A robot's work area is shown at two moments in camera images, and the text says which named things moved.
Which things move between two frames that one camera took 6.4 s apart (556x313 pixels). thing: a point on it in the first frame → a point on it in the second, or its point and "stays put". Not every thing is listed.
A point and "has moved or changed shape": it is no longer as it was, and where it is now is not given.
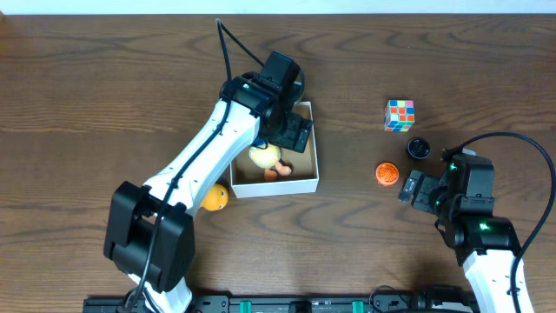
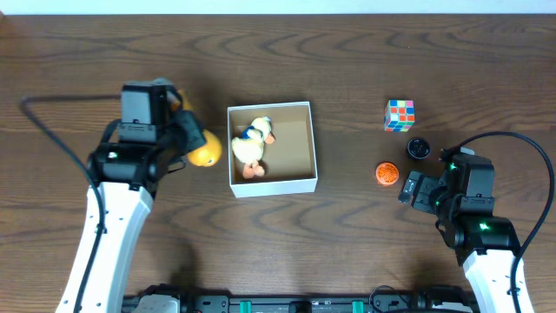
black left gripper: (294, 134) → (191, 130)
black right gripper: (421, 199) stays put
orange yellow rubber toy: (216, 198) has moved or changed shape
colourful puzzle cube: (399, 115) stays put
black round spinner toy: (418, 149) stays put
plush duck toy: (268, 156) has moved or changed shape
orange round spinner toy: (387, 173) stays put
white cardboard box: (248, 179) stays put
